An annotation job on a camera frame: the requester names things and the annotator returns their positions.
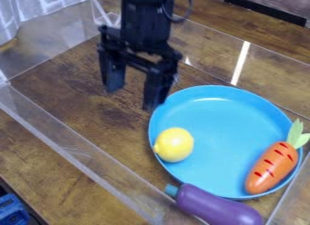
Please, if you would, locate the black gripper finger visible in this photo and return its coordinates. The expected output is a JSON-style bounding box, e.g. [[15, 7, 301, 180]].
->
[[98, 49, 126, 93], [143, 68, 177, 112]]

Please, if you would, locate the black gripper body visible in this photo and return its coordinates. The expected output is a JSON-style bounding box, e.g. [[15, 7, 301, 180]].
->
[[98, 0, 182, 71]]

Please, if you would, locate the yellow toy lemon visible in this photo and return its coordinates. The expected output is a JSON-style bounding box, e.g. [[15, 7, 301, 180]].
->
[[153, 127, 195, 162]]

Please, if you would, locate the blue round plate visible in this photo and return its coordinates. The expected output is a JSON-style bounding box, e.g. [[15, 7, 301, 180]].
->
[[149, 85, 291, 201]]

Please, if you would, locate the white curtain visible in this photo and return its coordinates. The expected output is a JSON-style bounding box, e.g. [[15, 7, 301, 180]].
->
[[0, 0, 87, 45]]

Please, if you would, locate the orange toy carrot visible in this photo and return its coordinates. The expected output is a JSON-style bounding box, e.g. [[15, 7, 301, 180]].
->
[[245, 119, 310, 194]]

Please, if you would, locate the purple toy eggplant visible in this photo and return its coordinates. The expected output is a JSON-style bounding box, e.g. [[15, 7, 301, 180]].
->
[[165, 183, 263, 225]]

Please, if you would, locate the blue plastic crate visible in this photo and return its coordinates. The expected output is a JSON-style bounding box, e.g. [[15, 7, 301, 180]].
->
[[0, 193, 30, 225]]

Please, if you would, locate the clear acrylic enclosure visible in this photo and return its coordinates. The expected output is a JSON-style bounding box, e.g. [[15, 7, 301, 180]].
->
[[0, 0, 310, 225]]

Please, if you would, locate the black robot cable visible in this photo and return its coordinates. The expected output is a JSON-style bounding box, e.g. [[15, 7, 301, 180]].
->
[[162, 0, 194, 24]]

